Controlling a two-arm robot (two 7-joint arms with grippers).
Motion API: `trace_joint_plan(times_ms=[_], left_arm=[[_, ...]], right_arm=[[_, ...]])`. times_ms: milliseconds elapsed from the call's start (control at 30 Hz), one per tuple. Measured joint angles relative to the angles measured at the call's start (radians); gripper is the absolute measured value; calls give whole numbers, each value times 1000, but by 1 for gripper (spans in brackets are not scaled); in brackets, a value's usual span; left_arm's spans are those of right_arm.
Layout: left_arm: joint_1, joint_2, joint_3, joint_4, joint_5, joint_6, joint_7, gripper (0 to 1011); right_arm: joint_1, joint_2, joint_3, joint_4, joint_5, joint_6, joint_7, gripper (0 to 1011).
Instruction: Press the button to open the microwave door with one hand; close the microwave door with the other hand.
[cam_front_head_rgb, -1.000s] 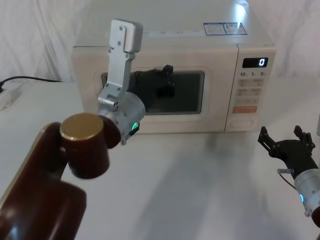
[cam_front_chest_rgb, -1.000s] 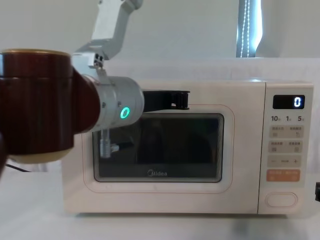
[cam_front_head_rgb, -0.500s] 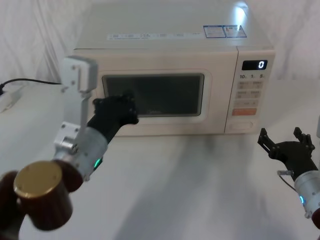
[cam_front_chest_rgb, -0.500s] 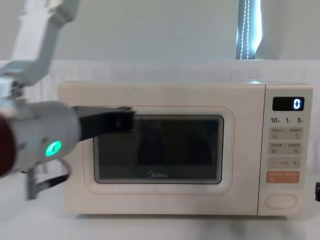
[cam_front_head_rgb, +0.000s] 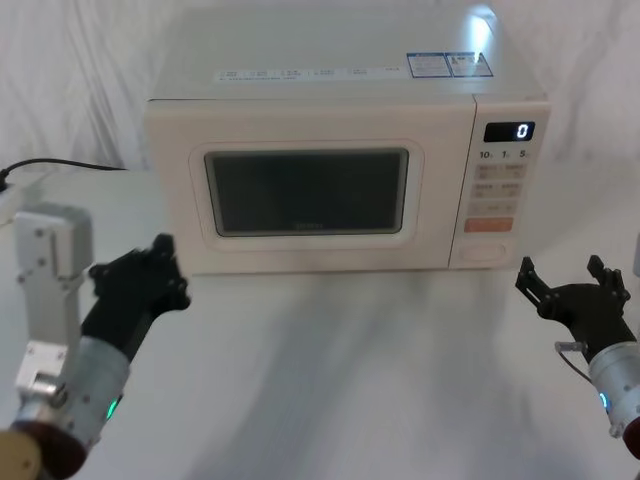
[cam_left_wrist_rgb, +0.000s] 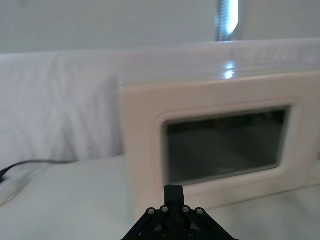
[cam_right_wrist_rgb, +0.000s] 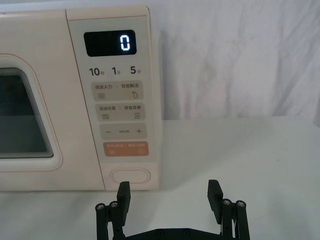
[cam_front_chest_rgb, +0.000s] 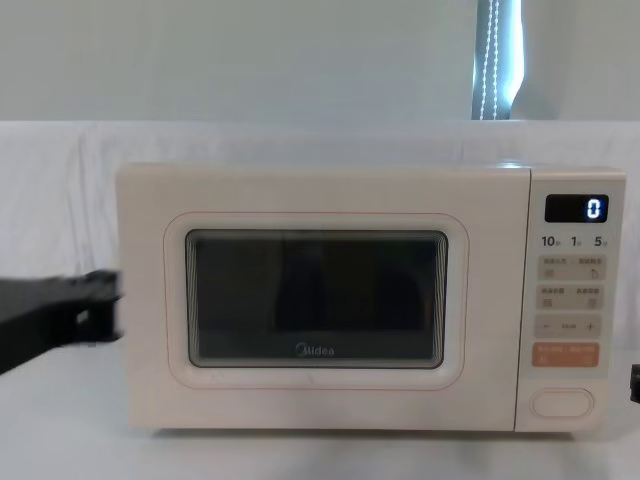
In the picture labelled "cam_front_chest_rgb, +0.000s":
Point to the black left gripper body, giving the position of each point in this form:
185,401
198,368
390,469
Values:
40,315

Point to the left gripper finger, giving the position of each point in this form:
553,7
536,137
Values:
116,322
106,286

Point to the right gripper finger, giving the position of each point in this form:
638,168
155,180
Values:
636,384

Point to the oven control panel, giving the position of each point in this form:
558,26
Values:
570,300

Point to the white table cloth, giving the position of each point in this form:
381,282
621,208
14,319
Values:
300,455

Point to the white curtain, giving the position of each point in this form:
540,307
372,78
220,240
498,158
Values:
200,75

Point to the cream microwave oven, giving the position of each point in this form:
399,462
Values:
320,195

